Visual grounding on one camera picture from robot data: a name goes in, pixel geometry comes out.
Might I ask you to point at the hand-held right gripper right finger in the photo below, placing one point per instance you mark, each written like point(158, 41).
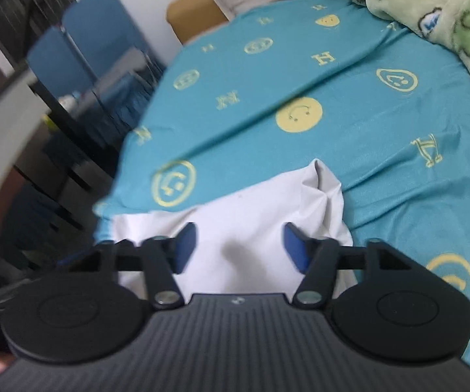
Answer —
point(294, 249)

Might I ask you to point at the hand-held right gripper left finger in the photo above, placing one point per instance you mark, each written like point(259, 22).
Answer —
point(186, 247)

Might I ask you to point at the white garment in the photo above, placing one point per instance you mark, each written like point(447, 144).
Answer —
point(251, 220)

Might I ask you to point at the teal printed bed sheet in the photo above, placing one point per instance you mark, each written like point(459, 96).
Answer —
point(341, 90)

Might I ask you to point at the blue chair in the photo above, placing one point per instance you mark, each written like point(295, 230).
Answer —
point(55, 65)
point(100, 20)

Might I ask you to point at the yellow-brown headboard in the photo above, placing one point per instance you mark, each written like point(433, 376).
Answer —
point(190, 16)

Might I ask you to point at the green printed fleece blanket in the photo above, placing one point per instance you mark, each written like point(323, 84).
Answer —
point(455, 16)

